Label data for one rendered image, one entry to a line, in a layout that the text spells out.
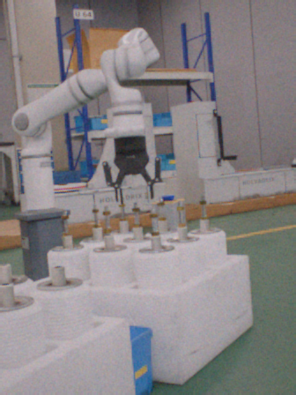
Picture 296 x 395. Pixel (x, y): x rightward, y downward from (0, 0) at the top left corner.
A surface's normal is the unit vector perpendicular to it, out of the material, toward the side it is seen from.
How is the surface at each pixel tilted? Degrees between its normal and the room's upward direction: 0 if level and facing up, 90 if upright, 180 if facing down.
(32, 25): 90
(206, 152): 90
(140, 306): 90
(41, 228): 90
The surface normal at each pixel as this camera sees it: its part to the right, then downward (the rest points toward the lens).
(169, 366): -0.51, 0.11
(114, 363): 0.87, -0.04
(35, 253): -0.26, 0.07
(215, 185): 0.50, 0.03
